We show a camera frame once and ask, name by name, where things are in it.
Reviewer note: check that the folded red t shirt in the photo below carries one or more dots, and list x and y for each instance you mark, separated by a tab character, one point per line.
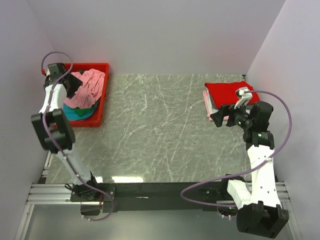
225	93

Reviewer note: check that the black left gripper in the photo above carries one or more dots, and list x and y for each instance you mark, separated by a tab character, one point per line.
76	83

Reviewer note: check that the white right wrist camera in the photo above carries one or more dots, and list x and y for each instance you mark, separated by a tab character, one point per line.
244	96

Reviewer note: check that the blue t shirt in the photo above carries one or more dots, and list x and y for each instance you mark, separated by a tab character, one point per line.
78	114

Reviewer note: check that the green t shirt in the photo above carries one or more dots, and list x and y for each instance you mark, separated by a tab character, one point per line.
83	111

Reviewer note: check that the folded grey t shirt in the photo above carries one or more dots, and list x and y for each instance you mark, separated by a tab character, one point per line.
213	103

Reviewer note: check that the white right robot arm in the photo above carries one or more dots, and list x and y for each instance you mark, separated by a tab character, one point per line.
259	210

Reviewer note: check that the aluminium frame rail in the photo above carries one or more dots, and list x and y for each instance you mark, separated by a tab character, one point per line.
57	194

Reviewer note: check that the red plastic bin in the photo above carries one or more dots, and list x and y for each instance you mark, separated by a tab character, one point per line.
95	119

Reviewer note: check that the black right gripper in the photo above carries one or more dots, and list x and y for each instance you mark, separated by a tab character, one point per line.
217	117

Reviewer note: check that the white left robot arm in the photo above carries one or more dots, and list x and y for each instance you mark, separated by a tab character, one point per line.
55	133

